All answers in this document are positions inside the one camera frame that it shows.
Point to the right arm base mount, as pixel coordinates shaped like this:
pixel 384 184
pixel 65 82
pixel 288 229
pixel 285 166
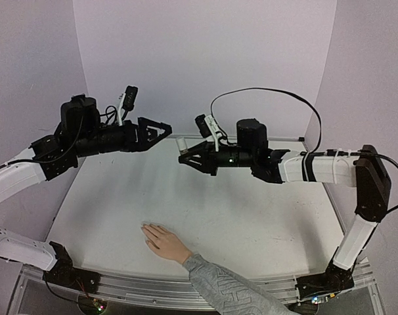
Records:
pixel 332 281

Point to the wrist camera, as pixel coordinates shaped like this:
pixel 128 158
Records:
pixel 127 103
pixel 210 130

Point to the grey sleeved forearm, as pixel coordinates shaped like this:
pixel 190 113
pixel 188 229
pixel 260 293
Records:
pixel 228 292

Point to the aluminium front rail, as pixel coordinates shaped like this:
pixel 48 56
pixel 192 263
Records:
pixel 180 294

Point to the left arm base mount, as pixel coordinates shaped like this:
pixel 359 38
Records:
pixel 64 274

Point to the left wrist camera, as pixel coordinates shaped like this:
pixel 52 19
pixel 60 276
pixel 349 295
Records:
pixel 127 103

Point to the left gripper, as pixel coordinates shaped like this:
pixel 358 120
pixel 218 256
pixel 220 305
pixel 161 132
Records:
pixel 145 143

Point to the person's hand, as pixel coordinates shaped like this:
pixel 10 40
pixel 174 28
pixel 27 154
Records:
pixel 165 244

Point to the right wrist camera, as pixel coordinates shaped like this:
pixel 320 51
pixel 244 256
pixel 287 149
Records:
pixel 210 130

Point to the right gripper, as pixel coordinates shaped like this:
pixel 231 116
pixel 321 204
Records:
pixel 213 158

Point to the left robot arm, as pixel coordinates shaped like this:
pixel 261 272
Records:
pixel 44 160

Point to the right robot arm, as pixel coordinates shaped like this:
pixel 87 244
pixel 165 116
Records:
pixel 362 170

